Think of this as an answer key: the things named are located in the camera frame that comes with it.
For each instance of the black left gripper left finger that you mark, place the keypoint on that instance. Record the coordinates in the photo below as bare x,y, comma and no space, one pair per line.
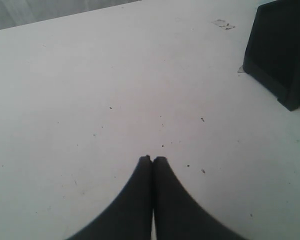
130,215

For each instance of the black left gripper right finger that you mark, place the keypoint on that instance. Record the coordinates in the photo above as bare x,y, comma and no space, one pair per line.
177,215

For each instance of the black metal shelf rack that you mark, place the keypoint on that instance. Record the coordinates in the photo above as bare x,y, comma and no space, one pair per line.
272,55

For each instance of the clear tape piece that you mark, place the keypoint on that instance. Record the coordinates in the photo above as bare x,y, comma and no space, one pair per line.
223,24

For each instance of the white backdrop curtain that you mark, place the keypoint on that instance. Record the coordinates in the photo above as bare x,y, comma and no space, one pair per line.
15,13

